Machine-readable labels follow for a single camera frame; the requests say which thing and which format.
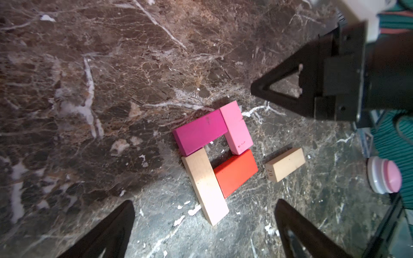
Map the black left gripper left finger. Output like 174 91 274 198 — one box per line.
60 200 135 258

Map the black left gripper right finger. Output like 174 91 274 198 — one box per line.
274 199 350 258

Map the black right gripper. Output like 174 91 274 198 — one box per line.
251 21 367 121

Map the pink block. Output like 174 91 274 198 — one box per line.
219 101 253 155

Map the red block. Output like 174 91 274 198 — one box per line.
214 149 258 198

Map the natural wood block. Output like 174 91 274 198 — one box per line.
265 148 305 182
182 147 229 226

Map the magenta block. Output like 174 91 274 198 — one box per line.
173 110 228 157

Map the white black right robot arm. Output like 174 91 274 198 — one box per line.
251 22 413 122

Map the pink round button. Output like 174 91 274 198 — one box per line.
367 157 402 194

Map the black front rail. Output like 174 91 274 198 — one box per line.
362 193 413 258

